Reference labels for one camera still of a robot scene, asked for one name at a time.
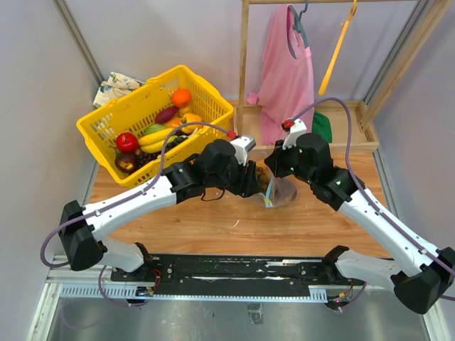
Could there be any yellow bell pepper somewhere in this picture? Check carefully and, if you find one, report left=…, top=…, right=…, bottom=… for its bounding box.
left=180, top=113, right=203, bottom=134

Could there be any patterned cloth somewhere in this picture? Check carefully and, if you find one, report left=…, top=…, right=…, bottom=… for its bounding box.
left=93, top=72, right=145, bottom=108

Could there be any orange fruit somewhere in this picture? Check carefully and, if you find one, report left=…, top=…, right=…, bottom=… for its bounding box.
left=171, top=89, right=192, bottom=109

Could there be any brown longan bunch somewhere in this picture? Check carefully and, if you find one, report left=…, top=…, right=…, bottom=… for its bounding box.
left=255, top=161, right=273, bottom=194

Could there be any clear zip top bag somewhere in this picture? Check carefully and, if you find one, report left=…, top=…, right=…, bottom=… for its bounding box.
left=247, top=151, right=293, bottom=208

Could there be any dark grape bunch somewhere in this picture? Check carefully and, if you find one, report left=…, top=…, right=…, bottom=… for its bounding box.
left=136, top=135, right=188, bottom=168

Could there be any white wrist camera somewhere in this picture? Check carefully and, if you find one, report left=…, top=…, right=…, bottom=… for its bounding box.
left=282, top=119, right=307, bottom=149
left=230, top=135, right=256, bottom=166

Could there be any yellow banana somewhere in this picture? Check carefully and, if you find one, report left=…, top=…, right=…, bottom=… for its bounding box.
left=139, top=128, right=173, bottom=153

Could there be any wooden clothes rack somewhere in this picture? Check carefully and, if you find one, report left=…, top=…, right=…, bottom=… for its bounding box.
left=230, top=1, right=454, bottom=153

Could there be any green cloth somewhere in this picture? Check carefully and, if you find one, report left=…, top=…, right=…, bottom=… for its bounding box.
left=312, top=112, right=333, bottom=144

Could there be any right aluminium frame post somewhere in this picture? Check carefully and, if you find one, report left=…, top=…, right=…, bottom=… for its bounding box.
left=363, top=1, right=432, bottom=106

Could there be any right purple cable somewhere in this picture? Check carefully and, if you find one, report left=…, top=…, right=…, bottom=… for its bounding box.
left=291, top=98, right=455, bottom=301

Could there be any teal clothes hanger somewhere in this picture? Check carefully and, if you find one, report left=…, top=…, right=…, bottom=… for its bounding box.
left=287, top=1, right=309, bottom=60

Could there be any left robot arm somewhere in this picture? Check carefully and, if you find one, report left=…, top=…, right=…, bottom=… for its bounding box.
left=58, top=136, right=261, bottom=281

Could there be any purple sweet potato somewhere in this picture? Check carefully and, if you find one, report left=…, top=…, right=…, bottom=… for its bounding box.
left=155, top=106, right=179, bottom=124

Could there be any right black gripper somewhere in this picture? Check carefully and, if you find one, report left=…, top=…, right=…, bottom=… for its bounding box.
left=265, top=137, right=316, bottom=185

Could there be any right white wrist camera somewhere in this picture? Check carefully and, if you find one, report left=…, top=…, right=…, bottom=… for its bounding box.
left=282, top=119, right=307, bottom=149

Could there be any yellow clothes hanger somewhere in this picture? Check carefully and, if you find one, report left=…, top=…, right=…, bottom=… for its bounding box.
left=318, top=0, right=358, bottom=96

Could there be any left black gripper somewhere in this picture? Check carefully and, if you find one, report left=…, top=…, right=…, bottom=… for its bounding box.
left=207, top=154, right=262, bottom=197

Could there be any bright red apple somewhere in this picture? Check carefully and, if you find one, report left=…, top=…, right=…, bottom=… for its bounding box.
left=116, top=132, right=139, bottom=153

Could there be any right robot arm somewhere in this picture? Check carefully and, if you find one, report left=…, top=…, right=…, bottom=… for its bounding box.
left=265, top=133, right=454, bottom=315

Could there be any yellow plastic basket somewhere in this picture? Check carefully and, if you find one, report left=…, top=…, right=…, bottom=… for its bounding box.
left=77, top=65, right=234, bottom=188

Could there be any green fruit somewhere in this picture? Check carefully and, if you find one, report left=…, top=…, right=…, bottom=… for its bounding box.
left=144, top=124, right=166, bottom=135

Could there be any aluminium frame post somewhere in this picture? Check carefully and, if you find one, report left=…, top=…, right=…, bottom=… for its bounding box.
left=52, top=0, right=103, bottom=84
left=363, top=1, right=432, bottom=106

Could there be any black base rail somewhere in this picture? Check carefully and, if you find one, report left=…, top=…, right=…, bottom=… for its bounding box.
left=109, top=254, right=361, bottom=303

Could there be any purple cable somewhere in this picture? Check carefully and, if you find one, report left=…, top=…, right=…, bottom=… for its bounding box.
left=39, top=121, right=237, bottom=267
left=291, top=98, right=455, bottom=301

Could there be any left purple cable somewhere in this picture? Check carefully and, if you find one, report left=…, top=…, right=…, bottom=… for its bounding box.
left=39, top=121, right=237, bottom=267

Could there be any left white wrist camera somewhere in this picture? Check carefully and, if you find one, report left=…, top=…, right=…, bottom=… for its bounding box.
left=230, top=135, right=256, bottom=166

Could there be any left aluminium frame post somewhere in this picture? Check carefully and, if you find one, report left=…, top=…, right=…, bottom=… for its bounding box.
left=52, top=0, right=103, bottom=84

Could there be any pink shirt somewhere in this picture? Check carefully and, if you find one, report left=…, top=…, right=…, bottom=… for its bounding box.
left=247, top=4, right=314, bottom=145

